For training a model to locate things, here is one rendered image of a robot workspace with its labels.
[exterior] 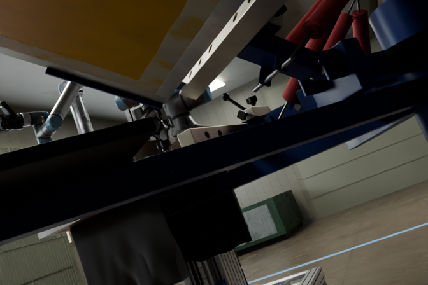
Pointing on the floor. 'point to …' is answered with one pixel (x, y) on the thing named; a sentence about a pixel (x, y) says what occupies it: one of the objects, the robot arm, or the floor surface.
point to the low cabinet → (271, 221)
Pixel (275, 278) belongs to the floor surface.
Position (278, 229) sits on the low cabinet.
